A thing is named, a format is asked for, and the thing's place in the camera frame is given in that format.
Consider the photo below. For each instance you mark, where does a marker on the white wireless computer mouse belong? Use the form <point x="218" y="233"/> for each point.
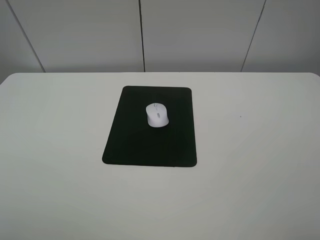
<point x="157" y="116"/>

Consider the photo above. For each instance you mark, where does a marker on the black rectangular mouse pad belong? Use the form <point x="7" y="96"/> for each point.
<point x="132" y="141"/>

